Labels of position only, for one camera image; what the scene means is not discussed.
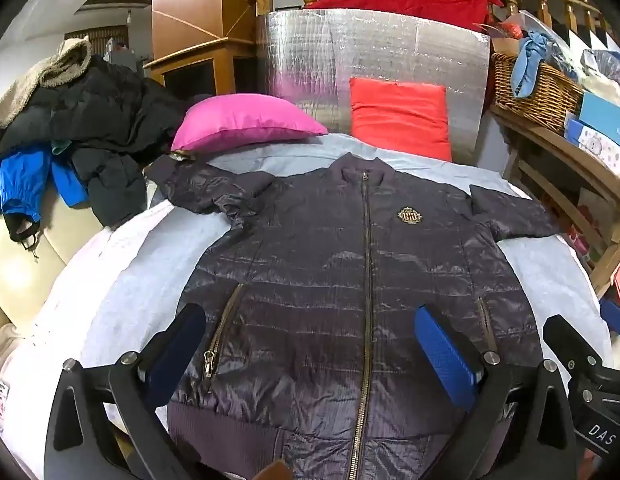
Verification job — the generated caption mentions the grey bed sheet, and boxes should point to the grey bed sheet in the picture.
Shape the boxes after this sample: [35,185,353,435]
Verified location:
[0,132,615,480]

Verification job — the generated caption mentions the red pillow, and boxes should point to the red pillow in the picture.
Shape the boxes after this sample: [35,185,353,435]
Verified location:
[349,77,453,162]

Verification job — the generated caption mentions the cream sofa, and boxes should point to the cream sofa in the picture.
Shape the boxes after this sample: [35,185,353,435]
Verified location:
[0,190,111,336]

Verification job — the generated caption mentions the wicker basket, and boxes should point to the wicker basket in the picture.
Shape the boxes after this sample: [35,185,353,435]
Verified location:
[491,51,585,136]

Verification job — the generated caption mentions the dark quilted zip jacket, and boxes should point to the dark quilted zip jacket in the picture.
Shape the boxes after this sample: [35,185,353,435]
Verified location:
[145,152,565,480]

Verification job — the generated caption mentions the pink pillow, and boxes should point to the pink pillow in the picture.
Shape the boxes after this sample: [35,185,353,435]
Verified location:
[171,94,329,153]

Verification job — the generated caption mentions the pile of dark clothes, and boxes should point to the pile of dark clothes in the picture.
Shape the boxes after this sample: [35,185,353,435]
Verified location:
[0,55,191,226]

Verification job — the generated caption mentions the beige fleece garment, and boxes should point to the beige fleece garment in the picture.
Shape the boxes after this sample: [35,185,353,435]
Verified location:
[0,37,93,161]

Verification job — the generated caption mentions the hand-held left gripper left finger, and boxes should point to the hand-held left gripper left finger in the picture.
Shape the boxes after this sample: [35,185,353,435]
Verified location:
[45,302,208,480]

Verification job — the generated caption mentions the white printed box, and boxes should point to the white printed box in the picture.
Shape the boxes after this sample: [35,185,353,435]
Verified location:
[564,112,620,173]

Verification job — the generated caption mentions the blue cardboard box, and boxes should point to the blue cardboard box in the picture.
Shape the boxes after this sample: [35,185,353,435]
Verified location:
[578,91,620,153]

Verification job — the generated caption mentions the clear plastic bag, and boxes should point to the clear plastic bag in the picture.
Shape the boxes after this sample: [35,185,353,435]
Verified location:
[580,47,620,88]

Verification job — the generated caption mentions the dark slatted screen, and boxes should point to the dark slatted screen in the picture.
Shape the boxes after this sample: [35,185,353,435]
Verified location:
[65,25,129,55]

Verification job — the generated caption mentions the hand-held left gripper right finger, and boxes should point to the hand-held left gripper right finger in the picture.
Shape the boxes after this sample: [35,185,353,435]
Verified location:
[414,305,578,480]

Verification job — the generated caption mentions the light blue cloth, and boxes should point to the light blue cloth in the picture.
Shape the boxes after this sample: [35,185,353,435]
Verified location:
[511,30,560,100]

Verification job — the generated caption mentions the wooden cabinet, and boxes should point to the wooden cabinet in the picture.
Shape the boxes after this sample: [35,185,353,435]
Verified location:
[142,0,263,103]

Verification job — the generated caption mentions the silver foil mat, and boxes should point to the silver foil mat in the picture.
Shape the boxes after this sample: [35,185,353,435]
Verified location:
[257,8,492,166]

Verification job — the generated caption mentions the wooden shelf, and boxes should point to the wooden shelf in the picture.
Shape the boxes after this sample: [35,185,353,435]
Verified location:
[490,105,620,301]

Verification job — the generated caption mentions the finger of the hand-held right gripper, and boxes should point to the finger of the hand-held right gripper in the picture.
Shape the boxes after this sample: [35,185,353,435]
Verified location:
[598,297,620,345]
[543,314,598,367]

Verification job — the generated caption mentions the blue jacket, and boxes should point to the blue jacket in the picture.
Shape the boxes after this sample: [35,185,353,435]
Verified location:
[0,145,88,261]

